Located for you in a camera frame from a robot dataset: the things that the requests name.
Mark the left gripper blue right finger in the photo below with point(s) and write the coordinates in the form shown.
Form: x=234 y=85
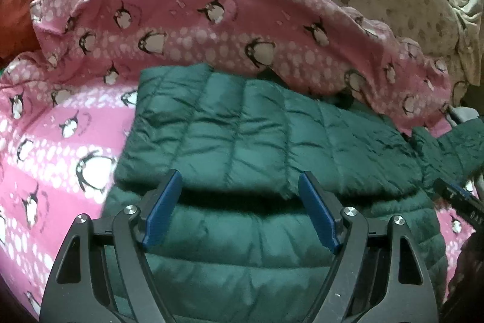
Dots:
x=377 y=274

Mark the grey cloth on bed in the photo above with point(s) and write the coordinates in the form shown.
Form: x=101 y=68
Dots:
x=459 y=115

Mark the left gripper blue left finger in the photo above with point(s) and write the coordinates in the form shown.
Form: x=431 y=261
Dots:
x=79 y=287

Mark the pink penguin fleece blanket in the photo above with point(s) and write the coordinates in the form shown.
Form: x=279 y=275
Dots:
x=61 y=129

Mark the dark green puffer jacket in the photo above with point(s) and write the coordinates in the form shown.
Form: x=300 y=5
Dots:
x=240 y=246

